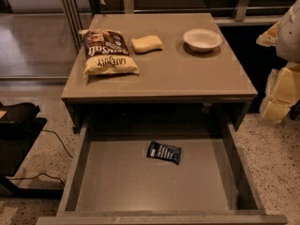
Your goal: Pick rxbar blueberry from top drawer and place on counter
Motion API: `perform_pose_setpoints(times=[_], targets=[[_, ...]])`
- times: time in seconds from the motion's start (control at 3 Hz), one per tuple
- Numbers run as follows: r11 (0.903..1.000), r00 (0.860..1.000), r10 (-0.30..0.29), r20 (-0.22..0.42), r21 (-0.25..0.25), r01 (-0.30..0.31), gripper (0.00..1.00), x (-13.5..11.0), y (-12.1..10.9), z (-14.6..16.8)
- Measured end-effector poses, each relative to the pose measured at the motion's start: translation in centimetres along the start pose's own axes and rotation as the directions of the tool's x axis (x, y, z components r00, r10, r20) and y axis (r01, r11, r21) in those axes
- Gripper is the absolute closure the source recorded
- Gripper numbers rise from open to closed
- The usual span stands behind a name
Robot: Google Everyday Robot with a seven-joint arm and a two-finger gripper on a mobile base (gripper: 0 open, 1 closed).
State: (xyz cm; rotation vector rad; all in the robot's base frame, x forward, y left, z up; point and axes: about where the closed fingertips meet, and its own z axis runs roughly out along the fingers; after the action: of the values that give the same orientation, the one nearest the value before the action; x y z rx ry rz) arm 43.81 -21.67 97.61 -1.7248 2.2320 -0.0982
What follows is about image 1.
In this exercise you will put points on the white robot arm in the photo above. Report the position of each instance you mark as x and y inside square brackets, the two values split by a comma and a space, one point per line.
[288, 41]

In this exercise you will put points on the Late July chips bag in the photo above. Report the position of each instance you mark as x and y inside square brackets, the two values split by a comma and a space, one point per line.
[106, 53]

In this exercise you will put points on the yellow sponge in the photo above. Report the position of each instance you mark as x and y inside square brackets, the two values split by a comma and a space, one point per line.
[146, 44]

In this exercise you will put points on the white bowl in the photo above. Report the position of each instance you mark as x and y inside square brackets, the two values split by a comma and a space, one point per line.
[202, 40]

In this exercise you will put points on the open grey top drawer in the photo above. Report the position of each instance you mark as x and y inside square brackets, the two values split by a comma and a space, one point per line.
[111, 181]

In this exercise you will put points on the grey cabinet counter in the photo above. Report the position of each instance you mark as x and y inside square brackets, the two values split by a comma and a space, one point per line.
[174, 74]

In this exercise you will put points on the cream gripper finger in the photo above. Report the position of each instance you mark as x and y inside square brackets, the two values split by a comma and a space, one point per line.
[282, 91]
[269, 37]

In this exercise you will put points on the black side table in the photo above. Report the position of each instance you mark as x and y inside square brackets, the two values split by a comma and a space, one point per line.
[19, 129]

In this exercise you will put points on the dark blue rxbar wrapper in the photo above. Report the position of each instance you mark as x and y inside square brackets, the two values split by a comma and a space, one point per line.
[164, 152]

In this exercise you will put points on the metal shelf frame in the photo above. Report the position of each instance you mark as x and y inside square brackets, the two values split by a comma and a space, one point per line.
[248, 12]

